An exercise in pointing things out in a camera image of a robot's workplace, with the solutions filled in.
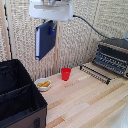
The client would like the red plastic cup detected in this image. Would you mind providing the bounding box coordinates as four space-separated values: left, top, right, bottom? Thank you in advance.
60 67 73 82

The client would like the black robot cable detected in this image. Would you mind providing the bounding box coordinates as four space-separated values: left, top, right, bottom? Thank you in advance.
72 14 128 41

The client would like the white bowl with yellow food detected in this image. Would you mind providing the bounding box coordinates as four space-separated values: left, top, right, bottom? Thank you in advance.
34 77 53 93

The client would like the black wire oven rack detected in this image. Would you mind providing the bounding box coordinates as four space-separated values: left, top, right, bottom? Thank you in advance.
78 64 112 86

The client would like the blue hardcover book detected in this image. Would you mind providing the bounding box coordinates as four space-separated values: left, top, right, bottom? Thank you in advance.
34 20 58 61

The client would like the black fabric storage box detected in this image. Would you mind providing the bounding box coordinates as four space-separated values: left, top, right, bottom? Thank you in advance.
0 59 49 128

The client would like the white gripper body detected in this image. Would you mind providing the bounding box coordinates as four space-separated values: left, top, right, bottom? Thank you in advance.
28 0 75 23

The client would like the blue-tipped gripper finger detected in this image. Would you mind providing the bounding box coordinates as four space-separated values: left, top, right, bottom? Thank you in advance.
48 20 56 36

